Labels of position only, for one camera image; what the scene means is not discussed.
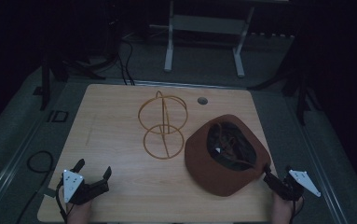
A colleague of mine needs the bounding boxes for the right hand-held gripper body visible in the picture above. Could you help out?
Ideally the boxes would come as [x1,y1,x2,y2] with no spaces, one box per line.
[269,169,322,202]

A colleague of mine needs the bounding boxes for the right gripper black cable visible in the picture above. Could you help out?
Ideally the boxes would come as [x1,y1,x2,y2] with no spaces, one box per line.
[289,195,306,224]

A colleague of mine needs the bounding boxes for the black tripod stand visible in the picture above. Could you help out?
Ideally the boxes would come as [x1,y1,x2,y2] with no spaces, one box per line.
[249,43,323,127]
[32,43,107,112]

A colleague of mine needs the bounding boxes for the black hanging cables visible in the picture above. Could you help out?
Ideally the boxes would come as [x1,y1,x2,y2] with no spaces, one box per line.
[116,38,136,87]

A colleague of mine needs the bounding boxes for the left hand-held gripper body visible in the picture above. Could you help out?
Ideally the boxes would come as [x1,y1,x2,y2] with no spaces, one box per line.
[61,169,110,206]

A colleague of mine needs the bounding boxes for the person's right hand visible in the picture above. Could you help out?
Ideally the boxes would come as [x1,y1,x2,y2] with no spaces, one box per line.
[271,192,304,224]

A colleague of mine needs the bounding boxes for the white metal table frame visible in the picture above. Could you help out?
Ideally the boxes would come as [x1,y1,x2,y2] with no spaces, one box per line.
[149,0,292,79]

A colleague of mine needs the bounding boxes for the brown felt hat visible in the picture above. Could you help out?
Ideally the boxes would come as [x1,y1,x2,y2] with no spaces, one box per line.
[184,113,272,198]

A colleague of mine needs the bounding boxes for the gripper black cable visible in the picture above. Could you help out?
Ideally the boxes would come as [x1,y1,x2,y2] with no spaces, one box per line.
[55,181,69,224]
[289,195,306,224]

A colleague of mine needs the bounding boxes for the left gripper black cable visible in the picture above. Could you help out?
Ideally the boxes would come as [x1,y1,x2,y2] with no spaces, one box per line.
[55,181,69,224]

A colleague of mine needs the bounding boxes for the person's left hand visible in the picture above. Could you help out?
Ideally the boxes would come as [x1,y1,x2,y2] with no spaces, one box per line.
[66,200,93,224]

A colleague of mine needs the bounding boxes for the black floor cable loop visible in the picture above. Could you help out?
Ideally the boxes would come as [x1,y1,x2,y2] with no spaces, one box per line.
[16,150,55,224]

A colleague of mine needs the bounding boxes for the gold wire hat stand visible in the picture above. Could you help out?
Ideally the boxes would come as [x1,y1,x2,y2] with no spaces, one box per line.
[137,90,189,161]

